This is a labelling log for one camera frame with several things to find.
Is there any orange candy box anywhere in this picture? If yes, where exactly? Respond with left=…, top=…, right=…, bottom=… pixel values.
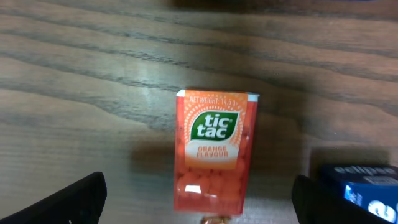
left=173, top=89, right=260, bottom=216

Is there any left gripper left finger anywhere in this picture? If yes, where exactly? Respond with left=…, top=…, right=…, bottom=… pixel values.
left=0, top=171, right=108, bottom=224

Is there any gold wrapped candy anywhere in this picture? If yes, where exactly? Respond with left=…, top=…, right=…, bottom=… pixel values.
left=200, top=215, right=231, bottom=224

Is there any blue candy pack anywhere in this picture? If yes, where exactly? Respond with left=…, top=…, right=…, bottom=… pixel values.
left=319, top=164, right=398, bottom=224

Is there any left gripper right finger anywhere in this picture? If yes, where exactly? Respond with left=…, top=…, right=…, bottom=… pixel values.
left=291, top=174, right=396, bottom=224

